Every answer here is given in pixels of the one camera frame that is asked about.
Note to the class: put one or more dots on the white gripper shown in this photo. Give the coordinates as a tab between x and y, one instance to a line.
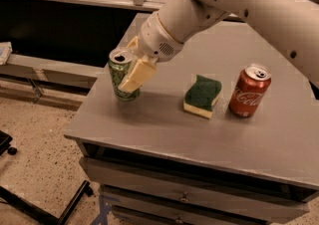
156	40

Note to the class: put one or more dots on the green soda can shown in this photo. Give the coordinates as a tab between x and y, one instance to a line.
119	62

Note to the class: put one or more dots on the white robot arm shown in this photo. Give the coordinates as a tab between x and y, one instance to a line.
290	26

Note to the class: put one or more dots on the red Coca-Cola can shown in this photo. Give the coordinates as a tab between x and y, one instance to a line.
251	86

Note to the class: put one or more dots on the green and yellow sponge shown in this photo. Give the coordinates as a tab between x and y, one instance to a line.
202	96

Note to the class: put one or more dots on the grey metal bench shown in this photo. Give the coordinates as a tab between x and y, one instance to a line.
42	73

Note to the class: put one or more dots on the grey drawer cabinet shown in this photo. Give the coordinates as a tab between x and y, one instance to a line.
275	152

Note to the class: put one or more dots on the top drawer with knob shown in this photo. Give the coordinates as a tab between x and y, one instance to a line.
186	191

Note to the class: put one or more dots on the drawer with knob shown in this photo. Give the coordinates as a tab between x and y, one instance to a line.
186	191
149	210

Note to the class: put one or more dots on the white object on bench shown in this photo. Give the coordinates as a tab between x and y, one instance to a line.
5	52

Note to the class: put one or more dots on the black chair base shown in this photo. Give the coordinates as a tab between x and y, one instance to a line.
45	170

